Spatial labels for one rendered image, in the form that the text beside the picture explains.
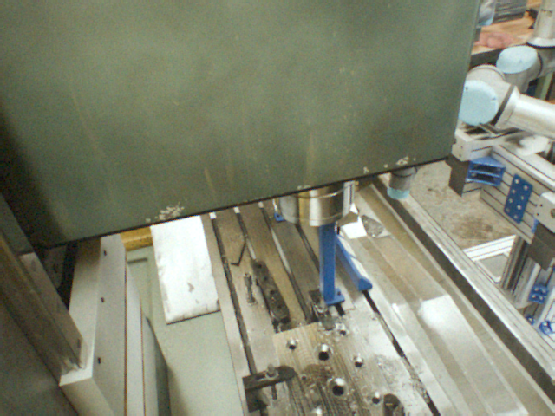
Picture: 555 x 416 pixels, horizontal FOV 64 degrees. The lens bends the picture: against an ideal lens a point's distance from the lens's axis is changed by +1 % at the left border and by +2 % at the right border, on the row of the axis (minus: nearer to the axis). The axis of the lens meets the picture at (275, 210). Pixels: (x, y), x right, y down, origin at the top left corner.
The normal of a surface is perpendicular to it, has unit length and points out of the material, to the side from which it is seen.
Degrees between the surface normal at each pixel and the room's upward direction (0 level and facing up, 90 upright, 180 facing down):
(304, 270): 0
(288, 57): 90
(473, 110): 88
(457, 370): 8
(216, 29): 90
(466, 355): 8
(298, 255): 0
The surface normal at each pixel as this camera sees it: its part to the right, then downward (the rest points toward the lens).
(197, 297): 0.04, -0.48
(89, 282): -0.07, -0.79
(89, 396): 0.26, 0.58
